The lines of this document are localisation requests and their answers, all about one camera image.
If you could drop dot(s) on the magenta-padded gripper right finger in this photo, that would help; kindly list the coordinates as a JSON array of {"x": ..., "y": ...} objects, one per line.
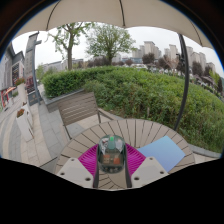
[{"x": 148, "y": 171}]

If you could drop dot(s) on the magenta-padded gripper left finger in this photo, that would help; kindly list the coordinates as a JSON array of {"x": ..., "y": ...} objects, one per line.
[{"x": 75, "y": 171}]

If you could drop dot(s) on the blue mouse pad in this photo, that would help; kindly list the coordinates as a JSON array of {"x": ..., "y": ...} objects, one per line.
[{"x": 163, "y": 151}]

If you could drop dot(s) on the grey slatted outdoor chair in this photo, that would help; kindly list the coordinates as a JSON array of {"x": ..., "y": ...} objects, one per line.
[{"x": 78, "y": 108}]

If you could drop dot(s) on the white planter box with flowers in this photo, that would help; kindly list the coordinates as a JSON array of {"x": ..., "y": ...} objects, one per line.
[
  {"x": 24, "y": 125},
  {"x": 20, "y": 91}
]

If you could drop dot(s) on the green trimmed hedge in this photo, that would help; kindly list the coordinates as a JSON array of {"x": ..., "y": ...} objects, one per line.
[{"x": 150, "y": 96}]

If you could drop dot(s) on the dark curved parasol pole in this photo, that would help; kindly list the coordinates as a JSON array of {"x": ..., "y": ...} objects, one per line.
[{"x": 185, "y": 83}]

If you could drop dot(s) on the shopfront with red signs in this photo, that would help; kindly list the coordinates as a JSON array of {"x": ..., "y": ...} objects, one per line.
[{"x": 11, "y": 71}]

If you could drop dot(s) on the thin sparse-leaved tree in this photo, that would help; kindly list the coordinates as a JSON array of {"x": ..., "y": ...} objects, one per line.
[{"x": 69, "y": 53}]

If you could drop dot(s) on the tall grey sign pylon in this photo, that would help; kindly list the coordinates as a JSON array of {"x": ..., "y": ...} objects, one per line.
[{"x": 30, "y": 60}]

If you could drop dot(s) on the distant apartment buildings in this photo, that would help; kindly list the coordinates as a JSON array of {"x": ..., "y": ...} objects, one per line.
[{"x": 149, "y": 48}]

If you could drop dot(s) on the round leafy green tree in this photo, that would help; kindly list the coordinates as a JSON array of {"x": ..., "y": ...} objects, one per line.
[{"x": 108, "y": 40}]

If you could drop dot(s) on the beige parasol canopy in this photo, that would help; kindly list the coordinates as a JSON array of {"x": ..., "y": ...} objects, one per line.
[{"x": 116, "y": 13}]

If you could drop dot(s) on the low grey stone wall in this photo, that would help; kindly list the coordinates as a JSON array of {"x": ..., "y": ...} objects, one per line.
[{"x": 55, "y": 101}]

